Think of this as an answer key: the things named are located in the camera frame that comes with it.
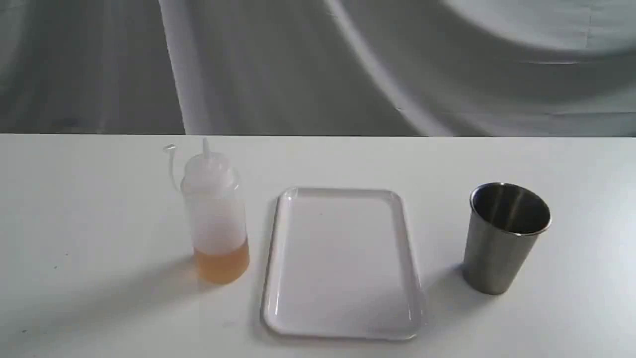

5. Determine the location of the translucent squeeze bottle amber liquid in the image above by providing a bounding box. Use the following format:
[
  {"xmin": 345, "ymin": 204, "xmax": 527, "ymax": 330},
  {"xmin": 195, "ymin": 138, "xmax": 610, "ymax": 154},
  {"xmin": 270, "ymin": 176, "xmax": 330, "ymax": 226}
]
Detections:
[{"xmin": 163, "ymin": 138, "xmax": 250, "ymax": 285}]

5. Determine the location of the stainless steel cup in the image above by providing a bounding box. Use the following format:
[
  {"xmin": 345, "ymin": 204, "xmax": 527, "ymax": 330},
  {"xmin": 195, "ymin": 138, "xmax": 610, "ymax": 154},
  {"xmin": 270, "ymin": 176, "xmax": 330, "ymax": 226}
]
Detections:
[{"xmin": 462, "ymin": 182, "xmax": 552, "ymax": 295}]

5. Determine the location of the white rectangular plastic tray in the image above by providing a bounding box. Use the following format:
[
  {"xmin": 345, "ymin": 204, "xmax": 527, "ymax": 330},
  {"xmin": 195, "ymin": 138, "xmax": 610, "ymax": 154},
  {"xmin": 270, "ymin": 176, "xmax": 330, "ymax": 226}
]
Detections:
[{"xmin": 261, "ymin": 186, "xmax": 423, "ymax": 341}]

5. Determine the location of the grey fabric backdrop curtain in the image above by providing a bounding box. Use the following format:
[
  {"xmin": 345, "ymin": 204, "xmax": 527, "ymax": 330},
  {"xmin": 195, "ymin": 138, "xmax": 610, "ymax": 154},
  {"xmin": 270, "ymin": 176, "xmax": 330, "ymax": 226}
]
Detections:
[{"xmin": 0, "ymin": 0, "xmax": 636, "ymax": 137}]

